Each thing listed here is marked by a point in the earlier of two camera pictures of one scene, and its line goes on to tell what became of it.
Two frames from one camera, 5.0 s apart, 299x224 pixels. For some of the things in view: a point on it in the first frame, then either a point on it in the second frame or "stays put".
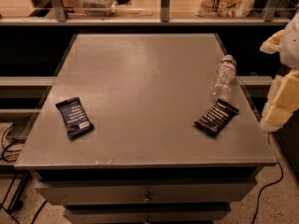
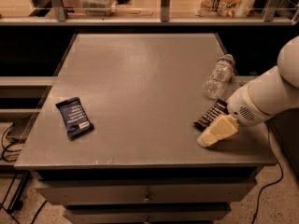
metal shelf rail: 165,19 stays put
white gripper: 291,47 → 241,106
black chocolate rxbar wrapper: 218,117 stays put
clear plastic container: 101,1 stays put
